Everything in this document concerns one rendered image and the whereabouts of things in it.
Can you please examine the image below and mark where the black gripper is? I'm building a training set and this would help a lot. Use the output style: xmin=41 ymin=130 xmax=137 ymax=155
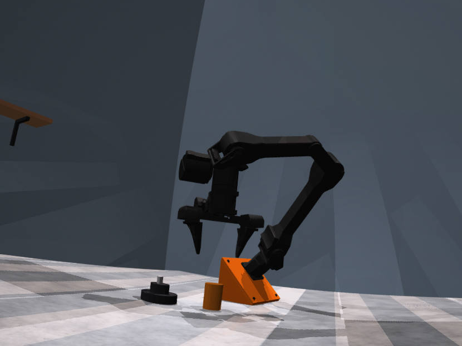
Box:
xmin=177 ymin=185 xmax=264 ymax=258

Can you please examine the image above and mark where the black round pedestal with silver d-shaped shaft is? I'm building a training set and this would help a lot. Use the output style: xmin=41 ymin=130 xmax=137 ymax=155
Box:
xmin=141 ymin=276 xmax=178 ymax=305

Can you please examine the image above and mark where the orange knob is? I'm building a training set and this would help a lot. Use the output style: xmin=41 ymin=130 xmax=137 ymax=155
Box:
xmin=203 ymin=282 xmax=223 ymax=310

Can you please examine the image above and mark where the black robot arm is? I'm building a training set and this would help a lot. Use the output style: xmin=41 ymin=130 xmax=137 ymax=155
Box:
xmin=179 ymin=131 xmax=345 ymax=280

